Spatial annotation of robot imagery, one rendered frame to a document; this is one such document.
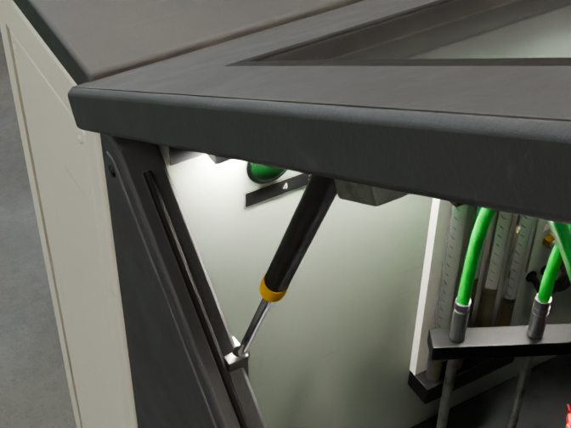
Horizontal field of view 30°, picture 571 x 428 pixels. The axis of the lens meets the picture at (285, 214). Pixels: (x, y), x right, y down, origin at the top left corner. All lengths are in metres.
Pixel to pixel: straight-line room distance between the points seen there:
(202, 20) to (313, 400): 0.53
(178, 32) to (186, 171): 0.12
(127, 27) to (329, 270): 0.36
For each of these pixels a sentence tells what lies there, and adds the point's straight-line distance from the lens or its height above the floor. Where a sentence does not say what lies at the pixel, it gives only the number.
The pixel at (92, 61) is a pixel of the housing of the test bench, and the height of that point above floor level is 1.50.
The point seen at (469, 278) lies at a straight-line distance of 1.15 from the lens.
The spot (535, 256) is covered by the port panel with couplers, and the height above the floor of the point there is 1.08.
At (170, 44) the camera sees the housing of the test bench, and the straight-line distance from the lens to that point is 0.94.
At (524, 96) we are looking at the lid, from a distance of 0.41.
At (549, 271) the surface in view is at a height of 1.21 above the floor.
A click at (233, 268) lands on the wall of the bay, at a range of 1.06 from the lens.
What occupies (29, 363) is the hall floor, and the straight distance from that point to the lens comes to 2.70.
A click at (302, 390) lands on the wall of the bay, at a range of 1.27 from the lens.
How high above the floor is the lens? 2.00
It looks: 41 degrees down
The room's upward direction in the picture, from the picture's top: 1 degrees clockwise
